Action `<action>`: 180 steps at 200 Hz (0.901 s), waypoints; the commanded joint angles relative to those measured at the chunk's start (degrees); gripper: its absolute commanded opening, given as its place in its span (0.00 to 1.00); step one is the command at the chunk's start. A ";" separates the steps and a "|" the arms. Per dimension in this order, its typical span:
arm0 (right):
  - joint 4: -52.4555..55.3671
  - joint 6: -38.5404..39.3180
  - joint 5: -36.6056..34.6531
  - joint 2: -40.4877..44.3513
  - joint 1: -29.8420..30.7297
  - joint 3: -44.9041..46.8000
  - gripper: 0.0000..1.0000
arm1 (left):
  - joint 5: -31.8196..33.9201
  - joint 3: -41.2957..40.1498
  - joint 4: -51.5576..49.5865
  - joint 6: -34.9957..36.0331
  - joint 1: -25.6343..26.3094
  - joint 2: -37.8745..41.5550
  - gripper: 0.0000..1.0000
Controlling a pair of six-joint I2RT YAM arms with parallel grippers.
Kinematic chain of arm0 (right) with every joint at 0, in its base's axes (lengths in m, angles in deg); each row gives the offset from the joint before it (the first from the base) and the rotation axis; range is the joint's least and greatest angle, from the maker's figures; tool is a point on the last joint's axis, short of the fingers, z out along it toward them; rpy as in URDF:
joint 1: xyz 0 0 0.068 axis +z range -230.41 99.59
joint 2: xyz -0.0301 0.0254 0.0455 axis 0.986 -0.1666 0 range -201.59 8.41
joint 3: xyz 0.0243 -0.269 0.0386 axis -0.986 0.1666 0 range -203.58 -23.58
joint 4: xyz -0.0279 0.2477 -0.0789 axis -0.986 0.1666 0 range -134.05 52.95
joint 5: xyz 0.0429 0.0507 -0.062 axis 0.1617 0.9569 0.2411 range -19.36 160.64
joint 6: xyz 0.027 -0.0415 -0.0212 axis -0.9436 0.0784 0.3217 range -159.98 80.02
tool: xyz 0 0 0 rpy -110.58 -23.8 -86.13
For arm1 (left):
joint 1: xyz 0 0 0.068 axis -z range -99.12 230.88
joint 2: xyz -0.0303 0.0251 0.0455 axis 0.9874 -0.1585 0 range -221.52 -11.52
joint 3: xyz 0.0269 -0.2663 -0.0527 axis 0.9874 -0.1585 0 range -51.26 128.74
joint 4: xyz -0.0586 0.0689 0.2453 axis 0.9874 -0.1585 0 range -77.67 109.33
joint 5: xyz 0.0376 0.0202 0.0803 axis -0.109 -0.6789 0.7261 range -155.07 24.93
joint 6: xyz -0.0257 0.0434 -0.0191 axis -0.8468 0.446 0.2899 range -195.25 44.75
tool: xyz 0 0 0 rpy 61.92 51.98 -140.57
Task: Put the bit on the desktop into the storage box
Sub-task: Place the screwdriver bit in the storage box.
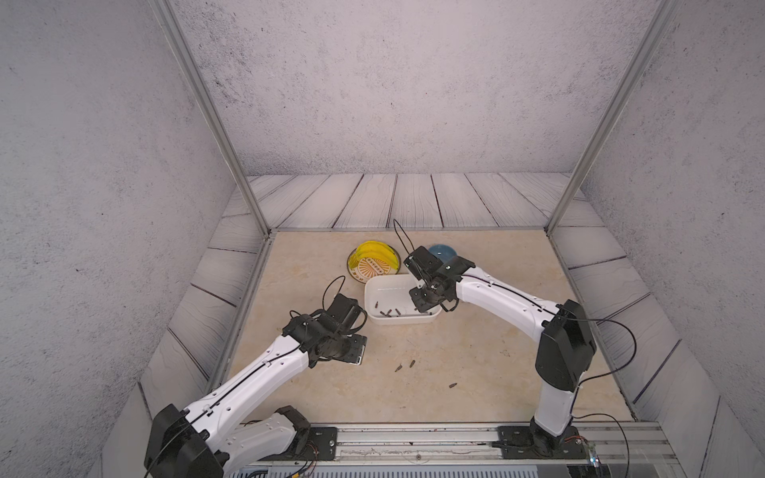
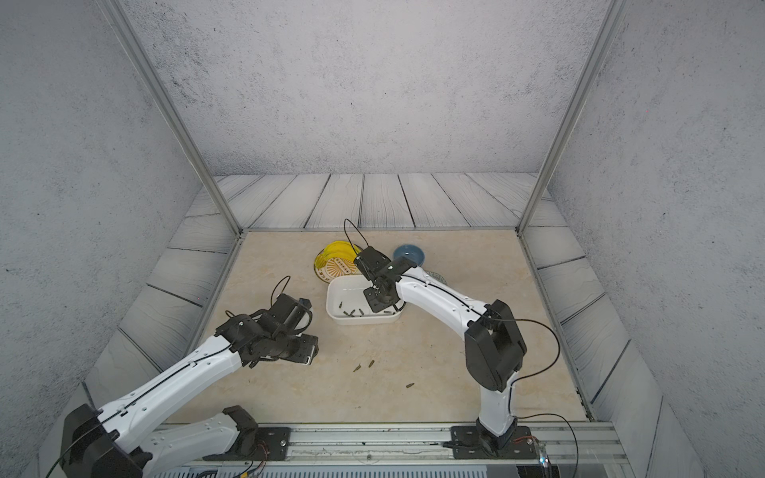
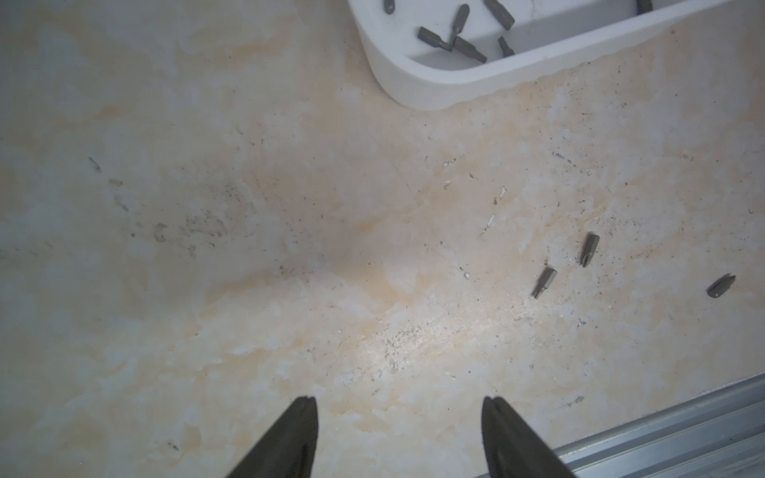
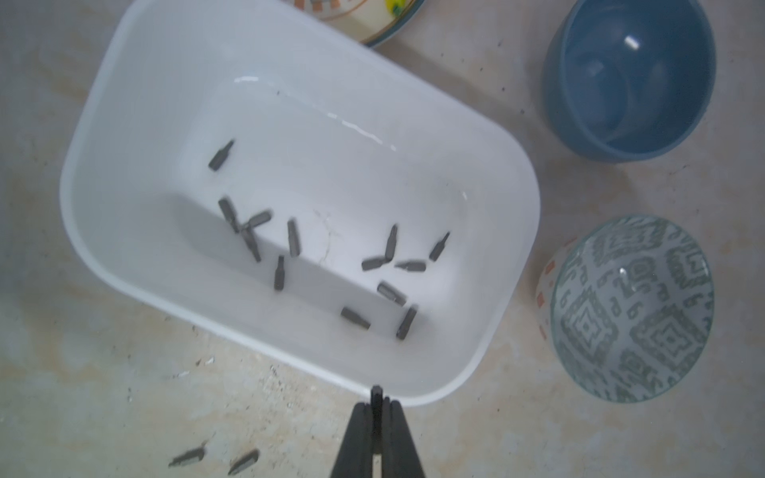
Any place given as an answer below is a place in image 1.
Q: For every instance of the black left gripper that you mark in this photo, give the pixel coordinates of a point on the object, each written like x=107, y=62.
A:
x=358, y=351

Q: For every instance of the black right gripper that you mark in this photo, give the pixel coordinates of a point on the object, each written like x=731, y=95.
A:
x=416, y=302

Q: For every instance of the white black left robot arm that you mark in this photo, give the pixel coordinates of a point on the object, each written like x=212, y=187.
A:
x=210, y=438

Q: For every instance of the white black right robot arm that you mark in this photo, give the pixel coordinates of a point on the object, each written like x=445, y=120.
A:
x=566, y=345

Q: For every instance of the white plastic storage box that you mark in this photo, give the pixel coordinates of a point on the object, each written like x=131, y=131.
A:
x=392, y=292

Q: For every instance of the blue ceramic bowl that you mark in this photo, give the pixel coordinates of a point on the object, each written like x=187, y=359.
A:
x=442, y=252

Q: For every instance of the yellow banana bunch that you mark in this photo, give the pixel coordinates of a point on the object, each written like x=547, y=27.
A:
x=377, y=250

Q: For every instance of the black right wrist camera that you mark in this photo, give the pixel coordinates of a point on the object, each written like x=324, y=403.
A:
x=422, y=264

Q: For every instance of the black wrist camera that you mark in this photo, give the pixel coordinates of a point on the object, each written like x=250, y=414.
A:
x=422, y=264
x=345, y=316

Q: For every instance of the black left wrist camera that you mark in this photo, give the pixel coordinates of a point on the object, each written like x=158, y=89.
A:
x=345, y=316

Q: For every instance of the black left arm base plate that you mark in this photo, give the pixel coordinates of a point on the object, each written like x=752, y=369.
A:
x=319, y=443

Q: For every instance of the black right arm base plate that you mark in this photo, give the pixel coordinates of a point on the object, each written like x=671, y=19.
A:
x=533, y=442

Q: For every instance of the aluminium front rail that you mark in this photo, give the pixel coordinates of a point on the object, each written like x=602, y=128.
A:
x=632, y=449

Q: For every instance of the aluminium frame post right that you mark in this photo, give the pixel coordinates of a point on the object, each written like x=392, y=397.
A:
x=666, y=10

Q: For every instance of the aluminium frame post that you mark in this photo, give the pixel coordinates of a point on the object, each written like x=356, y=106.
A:
x=666, y=10
x=165, y=15

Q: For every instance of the aluminium frame post left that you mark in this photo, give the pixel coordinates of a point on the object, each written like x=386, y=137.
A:
x=165, y=15

